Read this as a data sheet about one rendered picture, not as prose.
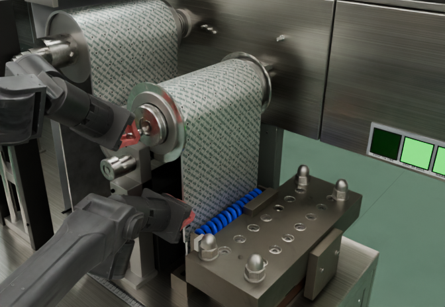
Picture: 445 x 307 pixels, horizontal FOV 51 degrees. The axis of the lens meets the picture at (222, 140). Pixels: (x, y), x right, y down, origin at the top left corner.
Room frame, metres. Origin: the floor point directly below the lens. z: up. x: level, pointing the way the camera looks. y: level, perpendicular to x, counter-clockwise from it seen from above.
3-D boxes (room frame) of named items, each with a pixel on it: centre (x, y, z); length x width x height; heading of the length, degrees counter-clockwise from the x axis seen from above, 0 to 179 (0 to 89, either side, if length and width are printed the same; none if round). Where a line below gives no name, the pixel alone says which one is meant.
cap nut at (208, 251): (0.65, 0.02, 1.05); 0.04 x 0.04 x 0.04
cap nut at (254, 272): (0.60, -0.06, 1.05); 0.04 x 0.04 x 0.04
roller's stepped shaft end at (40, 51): (0.84, 0.36, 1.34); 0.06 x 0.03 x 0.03; 141
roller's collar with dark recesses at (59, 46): (0.88, 0.33, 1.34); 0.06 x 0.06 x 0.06; 51
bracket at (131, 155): (0.73, 0.17, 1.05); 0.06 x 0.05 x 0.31; 141
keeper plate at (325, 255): (0.71, -0.21, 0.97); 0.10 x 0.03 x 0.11; 141
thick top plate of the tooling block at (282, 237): (0.76, -0.12, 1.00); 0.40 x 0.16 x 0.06; 141
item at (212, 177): (0.80, 0.00, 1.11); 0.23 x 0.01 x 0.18; 141
